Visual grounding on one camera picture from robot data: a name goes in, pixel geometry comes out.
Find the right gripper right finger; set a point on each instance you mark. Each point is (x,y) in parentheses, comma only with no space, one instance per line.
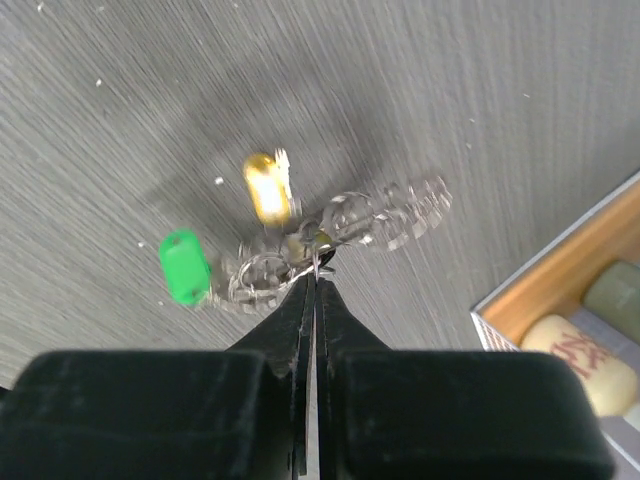
(443,414)

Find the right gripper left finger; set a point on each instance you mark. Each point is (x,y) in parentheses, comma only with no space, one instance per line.
(240,413)

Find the key with green tag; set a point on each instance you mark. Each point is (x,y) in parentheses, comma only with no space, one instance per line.
(185,268)

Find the metal disc with keyrings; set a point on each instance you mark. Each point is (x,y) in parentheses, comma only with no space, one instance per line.
(256,279)

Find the key with yellow tag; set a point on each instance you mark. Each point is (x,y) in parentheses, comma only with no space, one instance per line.
(268,181)

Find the cream bottle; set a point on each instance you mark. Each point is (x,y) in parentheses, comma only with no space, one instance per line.
(611,385)

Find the green soap bottle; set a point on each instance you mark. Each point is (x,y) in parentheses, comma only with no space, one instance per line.
(614,298)

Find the white wire shelf rack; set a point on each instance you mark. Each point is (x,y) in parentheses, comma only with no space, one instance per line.
(560,280)

